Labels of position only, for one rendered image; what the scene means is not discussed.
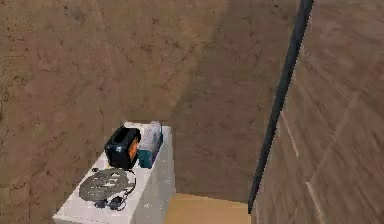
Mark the teal white box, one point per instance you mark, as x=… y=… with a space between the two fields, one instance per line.
x=149 y=143

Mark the grey round disc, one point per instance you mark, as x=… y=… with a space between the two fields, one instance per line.
x=104 y=184

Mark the tan box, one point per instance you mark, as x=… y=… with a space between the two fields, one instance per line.
x=206 y=211

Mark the black orange box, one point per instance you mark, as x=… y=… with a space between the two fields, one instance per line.
x=122 y=147

